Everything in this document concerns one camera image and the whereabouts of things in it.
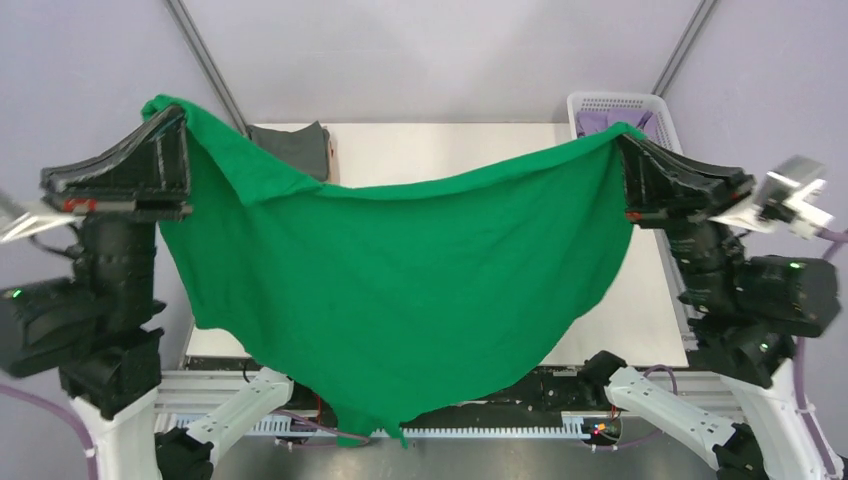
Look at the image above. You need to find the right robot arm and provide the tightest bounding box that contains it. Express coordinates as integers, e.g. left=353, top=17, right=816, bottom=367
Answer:
left=579, top=134, right=847, bottom=479

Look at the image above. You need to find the white plastic basket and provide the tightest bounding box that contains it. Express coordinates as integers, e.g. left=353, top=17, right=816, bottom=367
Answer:
left=566, top=91, right=683, bottom=153

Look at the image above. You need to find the grey folded t-shirt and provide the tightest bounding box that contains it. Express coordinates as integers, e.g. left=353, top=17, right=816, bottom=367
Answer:
left=248, top=122, right=333, bottom=182

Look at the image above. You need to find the white slotted cable duct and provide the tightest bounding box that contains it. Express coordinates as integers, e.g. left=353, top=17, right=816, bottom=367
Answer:
left=168, top=415, right=587, bottom=440

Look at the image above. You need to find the purple crumpled t-shirt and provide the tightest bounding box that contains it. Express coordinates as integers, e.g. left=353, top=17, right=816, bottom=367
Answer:
left=574, top=108, right=659, bottom=140

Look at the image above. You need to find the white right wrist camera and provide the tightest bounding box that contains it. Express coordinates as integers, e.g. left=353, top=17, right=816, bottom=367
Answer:
left=711, top=155, right=833, bottom=239

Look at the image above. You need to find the beige folded t-shirt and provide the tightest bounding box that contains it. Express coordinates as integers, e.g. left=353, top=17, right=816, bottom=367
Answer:
left=324, top=129, right=340, bottom=184

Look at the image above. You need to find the green t-shirt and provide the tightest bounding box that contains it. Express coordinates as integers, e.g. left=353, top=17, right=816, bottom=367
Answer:
left=141, top=94, right=641, bottom=438

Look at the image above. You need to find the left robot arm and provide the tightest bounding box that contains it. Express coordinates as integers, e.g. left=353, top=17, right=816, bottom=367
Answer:
left=1, top=105, right=293, bottom=479

